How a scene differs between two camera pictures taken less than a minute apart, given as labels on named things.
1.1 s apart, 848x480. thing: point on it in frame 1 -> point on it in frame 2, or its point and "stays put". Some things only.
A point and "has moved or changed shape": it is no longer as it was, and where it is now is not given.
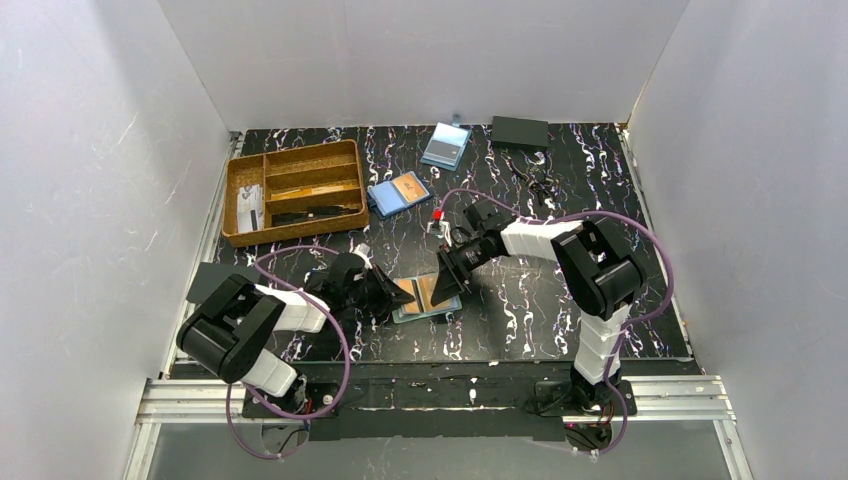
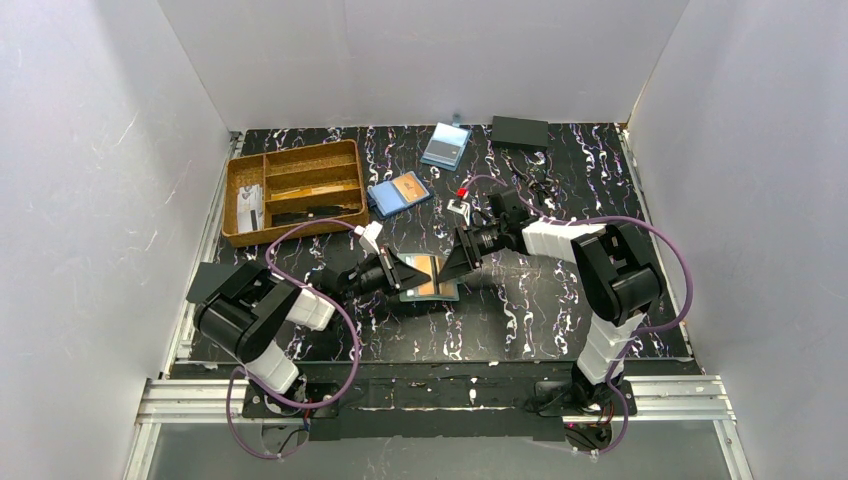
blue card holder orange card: (392, 196) stays put
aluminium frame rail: (221, 400) stays put
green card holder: (421, 288) has moved or changed shape
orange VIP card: (414, 305) -> (424, 264)
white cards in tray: (250, 208) stays put
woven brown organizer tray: (294, 194) stays put
